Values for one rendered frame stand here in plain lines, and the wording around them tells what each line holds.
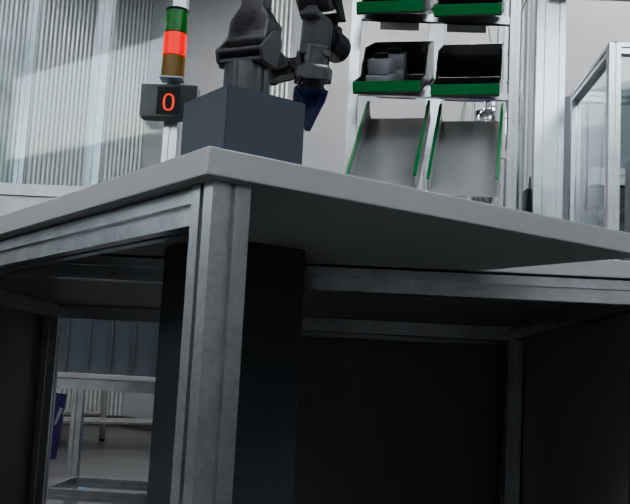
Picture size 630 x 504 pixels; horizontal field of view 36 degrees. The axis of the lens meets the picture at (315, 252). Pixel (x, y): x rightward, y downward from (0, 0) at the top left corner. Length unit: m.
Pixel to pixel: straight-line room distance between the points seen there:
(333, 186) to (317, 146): 7.58
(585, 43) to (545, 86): 3.45
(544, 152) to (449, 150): 1.15
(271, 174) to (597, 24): 5.64
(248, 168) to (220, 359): 0.19
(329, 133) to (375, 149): 6.56
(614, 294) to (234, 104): 0.71
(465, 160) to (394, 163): 0.14
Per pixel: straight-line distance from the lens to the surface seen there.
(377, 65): 1.90
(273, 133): 1.48
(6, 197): 1.85
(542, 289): 1.68
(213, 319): 0.97
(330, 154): 8.44
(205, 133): 1.48
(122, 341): 3.84
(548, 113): 3.12
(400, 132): 2.00
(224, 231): 0.98
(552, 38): 3.20
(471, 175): 1.88
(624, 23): 6.43
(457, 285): 1.66
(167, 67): 2.12
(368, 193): 1.07
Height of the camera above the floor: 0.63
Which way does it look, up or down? 8 degrees up
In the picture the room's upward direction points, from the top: 3 degrees clockwise
